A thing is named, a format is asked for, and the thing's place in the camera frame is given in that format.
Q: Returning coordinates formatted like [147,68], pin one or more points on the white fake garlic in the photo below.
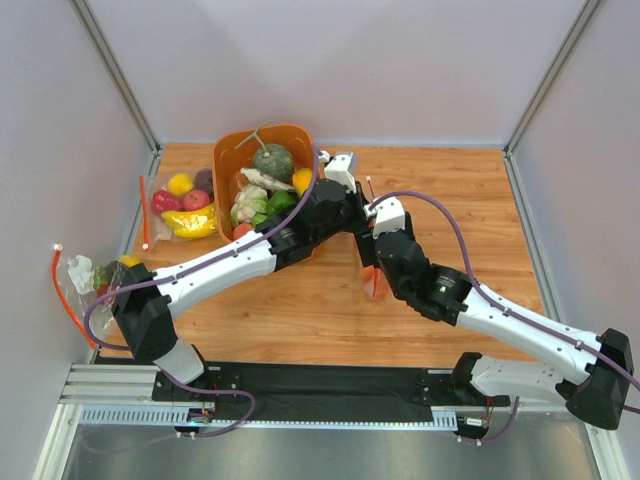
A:
[260,179]

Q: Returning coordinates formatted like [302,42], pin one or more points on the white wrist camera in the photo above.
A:
[340,168]
[388,216]

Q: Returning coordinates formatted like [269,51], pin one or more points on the green fake bell pepper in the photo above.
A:
[279,201]

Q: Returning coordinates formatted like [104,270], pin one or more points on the orange plastic basket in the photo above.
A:
[235,151]

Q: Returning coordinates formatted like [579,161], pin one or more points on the small orange fake pumpkin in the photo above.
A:
[374,282]

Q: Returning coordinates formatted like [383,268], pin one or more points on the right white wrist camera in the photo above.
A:
[388,216]

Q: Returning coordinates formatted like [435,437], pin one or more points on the white fake cauliflower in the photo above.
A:
[248,203]

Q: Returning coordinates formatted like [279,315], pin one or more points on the purple fake fruit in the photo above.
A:
[203,180]

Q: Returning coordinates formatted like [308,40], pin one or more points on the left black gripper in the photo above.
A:
[358,208]

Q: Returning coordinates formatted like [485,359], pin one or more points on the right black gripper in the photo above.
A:
[370,248]

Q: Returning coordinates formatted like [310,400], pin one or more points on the clear zip bag orange seal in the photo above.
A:
[360,265]

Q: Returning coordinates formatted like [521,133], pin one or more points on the zip bag with banana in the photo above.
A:
[154,229]

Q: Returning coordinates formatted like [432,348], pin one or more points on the yellow fake lemon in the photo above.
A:
[180,184]

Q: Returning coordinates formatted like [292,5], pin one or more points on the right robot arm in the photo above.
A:
[589,373]

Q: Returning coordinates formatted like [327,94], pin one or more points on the yellow orange fake mango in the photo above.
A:
[301,180]

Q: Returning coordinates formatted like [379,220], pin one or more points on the red fake pepper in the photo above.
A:
[163,201]

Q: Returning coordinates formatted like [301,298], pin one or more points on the fake peach left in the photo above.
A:
[241,230]

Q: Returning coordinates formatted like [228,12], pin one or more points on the zip bag near left wall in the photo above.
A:
[79,282]

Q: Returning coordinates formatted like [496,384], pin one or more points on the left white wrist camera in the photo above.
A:
[340,168]

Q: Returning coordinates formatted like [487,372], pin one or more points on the fake yellow banana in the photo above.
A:
[193,224]

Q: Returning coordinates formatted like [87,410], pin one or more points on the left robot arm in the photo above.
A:
[148,302]

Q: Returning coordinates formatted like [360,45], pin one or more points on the green fake pumpkin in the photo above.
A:
[274,160]

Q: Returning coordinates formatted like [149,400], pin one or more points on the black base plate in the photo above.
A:
[316,393]

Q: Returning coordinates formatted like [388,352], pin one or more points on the yellow fake fruit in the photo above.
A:
[129,260]

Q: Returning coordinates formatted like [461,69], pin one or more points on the red fake apple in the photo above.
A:
[195,199]

